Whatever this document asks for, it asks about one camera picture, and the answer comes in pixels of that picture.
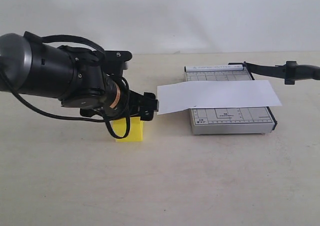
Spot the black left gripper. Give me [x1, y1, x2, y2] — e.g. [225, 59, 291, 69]
[117, 90, 159, 121]

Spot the white paper strip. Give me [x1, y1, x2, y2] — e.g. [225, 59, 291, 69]
[157, 80, 282, 115]

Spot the yellow foam block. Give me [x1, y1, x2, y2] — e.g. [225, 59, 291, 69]
[112, 117, 144, 142]

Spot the black cutter blade arm handle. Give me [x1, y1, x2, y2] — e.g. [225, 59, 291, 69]
[229, 61, 320, 85]

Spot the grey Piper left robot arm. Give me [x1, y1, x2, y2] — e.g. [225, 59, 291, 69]
[0, 32, 159, 123]

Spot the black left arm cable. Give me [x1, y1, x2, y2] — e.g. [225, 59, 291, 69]
[0, 34, 132, 139]

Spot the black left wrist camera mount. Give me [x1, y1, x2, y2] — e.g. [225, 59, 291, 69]
[101, 50, 133, 76]

